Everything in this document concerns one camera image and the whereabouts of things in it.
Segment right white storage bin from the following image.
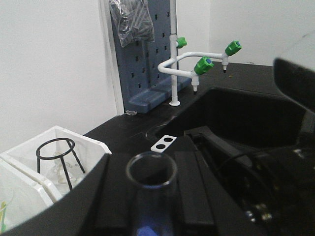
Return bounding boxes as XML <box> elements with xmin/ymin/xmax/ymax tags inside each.
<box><xmin>0</xmin><ymin>126</ymin><xmax>111</xmax><ymax>202</ymax></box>

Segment blue-grey pegboard drying rack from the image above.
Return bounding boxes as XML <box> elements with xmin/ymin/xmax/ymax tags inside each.
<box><xmin>108</xmin><ymin>0</ymin><xmax>195</xmax><ymax>114</ymax></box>

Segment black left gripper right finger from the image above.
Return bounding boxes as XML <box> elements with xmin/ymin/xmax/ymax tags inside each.
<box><xmin>169</xmin><ymin>136</ymin><xmax>266</xmax><ymax>236</ymax></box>

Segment white storage bin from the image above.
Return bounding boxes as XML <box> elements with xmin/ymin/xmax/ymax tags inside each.
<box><xmin>0</xmin><ymin>126</ymin><xmax>111</xmax><ymax>202</ymax></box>
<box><xmin>0</xmin><ymin>160</ymin><xmax>53</xmax><ymax>234</ymax></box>

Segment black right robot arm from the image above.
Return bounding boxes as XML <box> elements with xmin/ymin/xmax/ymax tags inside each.
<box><xmin>167</xmin><ymin>59</ymin><xmax>315</xmax><ymax>236</ymax></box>

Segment black sink basin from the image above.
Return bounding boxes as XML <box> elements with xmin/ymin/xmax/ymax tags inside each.
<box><xmin>146</xmin><ymin>88</ymin><xmax>306</xmax><ymax>148</ymax></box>

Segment middle white storage bin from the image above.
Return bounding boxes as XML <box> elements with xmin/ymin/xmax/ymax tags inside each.
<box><xmin>0</xmin><ymin>160</ymin><xmax>53</xmax><ymax>234</ymax></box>

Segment clear plastic bag of pegs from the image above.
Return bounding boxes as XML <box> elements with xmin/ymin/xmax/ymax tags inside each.
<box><xmin>109</xmin><ymin>0</ymin><xmax>155</xmax><ymax>48</ymax></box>

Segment white lab faucet green knobs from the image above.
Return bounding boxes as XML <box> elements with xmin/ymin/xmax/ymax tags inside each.
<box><xmin>157</xmin><ymin>0</ymin><xmax>242</xmax><ymax>107</ymax></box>

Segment glass beaker in middle bin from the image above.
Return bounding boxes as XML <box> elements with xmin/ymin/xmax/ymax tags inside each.
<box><xmin>0</xmin><ymin>187</ymin><xmax>14</xmax><ymax>234</ymax></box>

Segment white test tube rack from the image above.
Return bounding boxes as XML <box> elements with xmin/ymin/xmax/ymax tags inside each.
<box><xmin>150</xmin><ymin>135</ymin><xmax>177</xmax><ymax>153</ymax></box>

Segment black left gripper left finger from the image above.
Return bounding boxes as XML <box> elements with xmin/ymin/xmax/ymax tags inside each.
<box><xmin>4</xmin><ymin>153</ymin><xmax>131</xmax><ymax>236</ymax></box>

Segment yellow green droppers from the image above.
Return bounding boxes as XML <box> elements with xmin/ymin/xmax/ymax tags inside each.
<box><xmin>0</xmin><ymin>201</ymin><xmax>7</xmax><ymax>233</ymax></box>

